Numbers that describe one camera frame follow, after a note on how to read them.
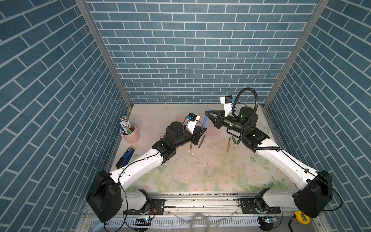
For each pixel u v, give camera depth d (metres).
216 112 0.64
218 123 0.61
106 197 0.39
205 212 0.74
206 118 0.69
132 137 0.94
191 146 0.97
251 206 0.74
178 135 0.57
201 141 0.99
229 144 0.96
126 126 0.89
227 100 0.61
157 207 0.73
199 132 0.68
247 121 0.53
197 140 0.65
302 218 0.69
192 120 0.63
